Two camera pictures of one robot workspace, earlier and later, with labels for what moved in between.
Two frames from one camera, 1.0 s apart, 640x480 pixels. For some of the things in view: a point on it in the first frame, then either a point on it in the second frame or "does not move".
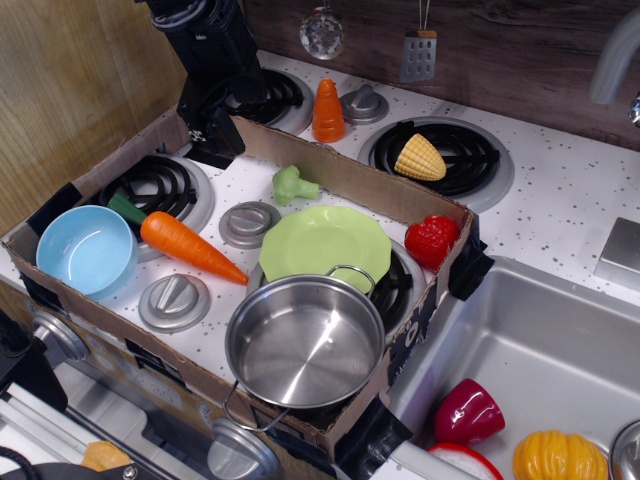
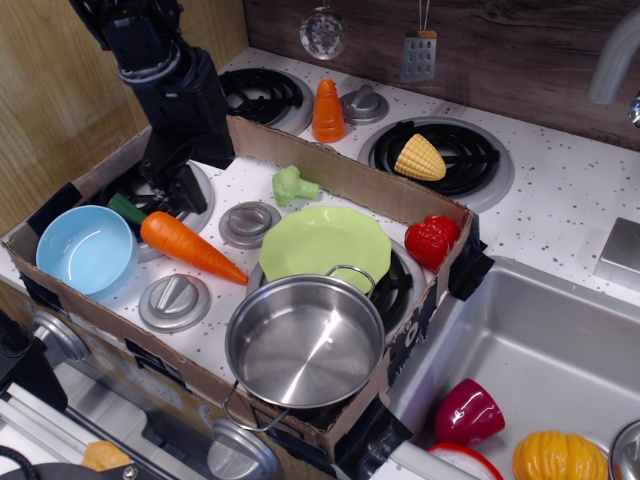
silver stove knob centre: [243, 225] does not move
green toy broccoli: [287, 185] does not move
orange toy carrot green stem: [164, 232] does not move
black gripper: [220, 76] to [185, 110]
